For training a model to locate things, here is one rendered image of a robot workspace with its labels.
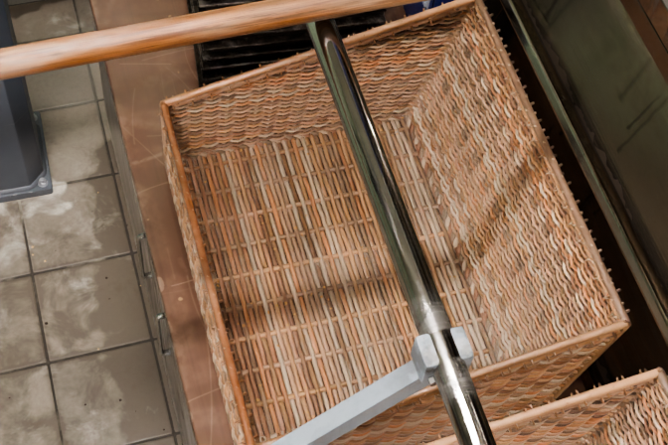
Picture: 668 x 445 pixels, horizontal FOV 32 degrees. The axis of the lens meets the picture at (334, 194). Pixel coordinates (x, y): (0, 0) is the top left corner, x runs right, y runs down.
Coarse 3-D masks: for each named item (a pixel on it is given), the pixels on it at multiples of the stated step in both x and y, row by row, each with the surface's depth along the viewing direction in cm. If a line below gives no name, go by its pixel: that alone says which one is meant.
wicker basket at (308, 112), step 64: (384, 64) 176; (448, 64) 177; (192, 128) 177; (256, 128) 181; (320, 128) 186; (384, 128) 188; (448, 128) 178; (512, 128) 162; (192, 192) 178; (256, 192) 180; (320, 192) 180; (448, 192) 179; (512, 192) 163; (192, 256) 168; (256, 256) 173; (320, 256) 174; (384, 256) 175; (448, 256) 176; (512, 256) 164; (576, 256) 150; (256, 320) 168; (320, 320) 168; (384, 320) 169; (512, 320) 165; (576, 320) 151; (320, 384) 163; (512, 384) 148
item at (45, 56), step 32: (288, 0) 119; (320, 0) 119; (352, 0) 120; (384, 0) 121; (416, 0) 122; (96, 32) 115; (128, 32) 115; (160, 32) 115; (192, 32) 116; (224, 32) 117; (256, 32) 119; (0, 64) 112; (32, 64) 113; (64, 64) 114
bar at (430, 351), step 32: (320, 32) 121; (320, 64) 120; (352, 96) 117; (352, 128) 115; (384, 160) 113; (384, 192) 111; (384, 224) 109; (416, 256) 107; (416, 288) 105; (416, 320) 105; (448, 320) 104; (416, 352) 104; (448, 352) 102; (384, 384) 107; (416, 384) 106; (448, 384) 101; (320, 416) 110; (352, 416) 108; (448, 416) 100; (480, 416) 99
